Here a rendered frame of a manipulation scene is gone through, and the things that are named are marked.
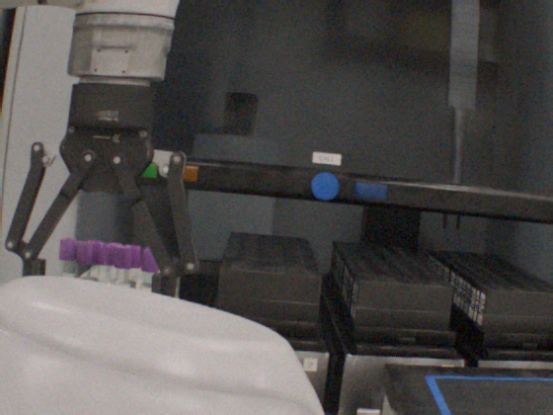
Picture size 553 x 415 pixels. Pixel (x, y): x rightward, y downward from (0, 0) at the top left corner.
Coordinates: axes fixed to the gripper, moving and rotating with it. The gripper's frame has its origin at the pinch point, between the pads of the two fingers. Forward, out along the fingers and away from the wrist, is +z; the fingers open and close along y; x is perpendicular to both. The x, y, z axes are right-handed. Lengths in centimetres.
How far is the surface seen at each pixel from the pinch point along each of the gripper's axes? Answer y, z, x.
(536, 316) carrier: 47, 1, 37
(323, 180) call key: 19.6, -12.8, 34.3
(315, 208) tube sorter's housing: 23, -6, 113
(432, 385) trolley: 30.1, 3.8, 4.9
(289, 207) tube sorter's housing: 18, -6, 113
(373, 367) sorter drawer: 26.9, 6.3, 29.0
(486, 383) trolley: 35.8, 3.8, 6.7
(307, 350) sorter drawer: 19.6, 5.0, 29.6
